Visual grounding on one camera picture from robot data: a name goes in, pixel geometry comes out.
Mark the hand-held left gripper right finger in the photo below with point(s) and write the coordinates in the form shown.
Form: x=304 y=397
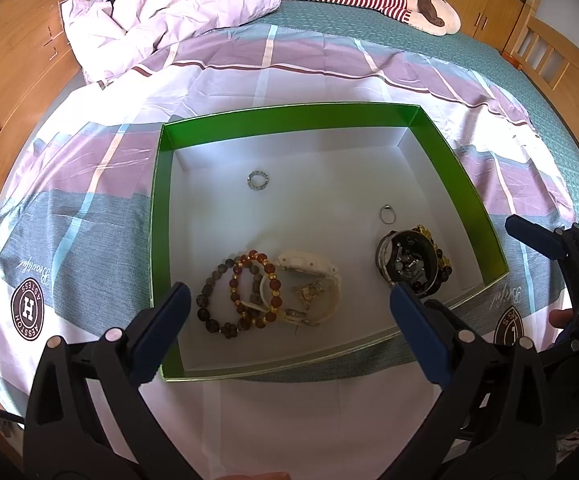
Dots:
x=419 y=335

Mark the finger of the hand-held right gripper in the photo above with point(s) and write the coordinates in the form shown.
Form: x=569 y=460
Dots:
x=534 y=237

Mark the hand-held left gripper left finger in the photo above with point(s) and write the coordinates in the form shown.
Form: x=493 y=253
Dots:
x=162 y=325

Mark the black wristwatch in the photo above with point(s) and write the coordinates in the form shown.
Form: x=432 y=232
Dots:
x=394 y=255

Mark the silver bangle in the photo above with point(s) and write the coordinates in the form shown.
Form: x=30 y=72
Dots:
x=379 y=260

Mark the beige wristwatch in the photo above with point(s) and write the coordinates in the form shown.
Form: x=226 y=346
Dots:
x=309 y=262

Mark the green cardboard box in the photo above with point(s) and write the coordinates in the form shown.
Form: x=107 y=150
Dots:
x=319 y=170

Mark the person's right hand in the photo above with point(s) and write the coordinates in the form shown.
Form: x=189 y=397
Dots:
x=562 y=318

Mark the pink grey plaid bed sheet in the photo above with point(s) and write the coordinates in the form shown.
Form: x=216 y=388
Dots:
x=94 y=185

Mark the teal bed mat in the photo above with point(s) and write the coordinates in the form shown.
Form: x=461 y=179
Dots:
x=469 y=40

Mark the pink quilt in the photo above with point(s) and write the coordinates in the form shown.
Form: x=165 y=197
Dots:
x=179 y=5

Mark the wooden wall cabinets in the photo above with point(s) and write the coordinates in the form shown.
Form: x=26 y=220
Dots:
x=489 y=10

